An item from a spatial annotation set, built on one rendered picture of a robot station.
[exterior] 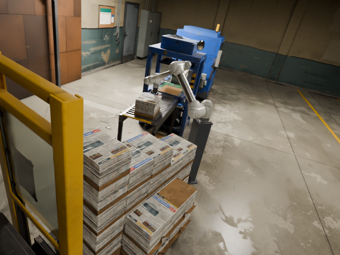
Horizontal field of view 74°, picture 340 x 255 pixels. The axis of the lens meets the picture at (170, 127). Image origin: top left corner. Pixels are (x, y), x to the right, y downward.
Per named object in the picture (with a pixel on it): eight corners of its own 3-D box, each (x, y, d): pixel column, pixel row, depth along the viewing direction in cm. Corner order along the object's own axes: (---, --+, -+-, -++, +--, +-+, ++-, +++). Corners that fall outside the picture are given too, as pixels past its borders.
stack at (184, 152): (183, 197, 309) (198, 145, 271) (119, 258, 220) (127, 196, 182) (161, 182, 327) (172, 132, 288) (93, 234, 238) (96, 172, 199)
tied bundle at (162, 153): (170, 166, 226) (175, 147, 215) (151, 180, 204) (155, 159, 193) (142, 149, 243) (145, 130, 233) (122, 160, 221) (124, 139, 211)
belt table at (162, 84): (181, 102, 424) (182, 97, 419) (149, 93, 435) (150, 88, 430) (189, 92, 485) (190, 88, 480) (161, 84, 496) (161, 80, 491)
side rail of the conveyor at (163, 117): (155, 133, 309) (156, 125, 303) (151, 132, 310) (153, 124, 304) (179, 102, 425) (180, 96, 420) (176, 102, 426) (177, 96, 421)
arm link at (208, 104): (212, 117, 297) (217, 101, 287) (204, 120, 284) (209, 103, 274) (202, 112, 306) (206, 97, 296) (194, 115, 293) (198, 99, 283)
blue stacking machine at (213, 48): (208, 103, 651) (229, 26, 556) (165, 91, 673) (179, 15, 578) (213, 90, 782) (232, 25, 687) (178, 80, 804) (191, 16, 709)
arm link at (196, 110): (208, 114, 278) (198, 117, 262) (199, 119, 289) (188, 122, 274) (183, 57, 284) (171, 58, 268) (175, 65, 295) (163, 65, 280)
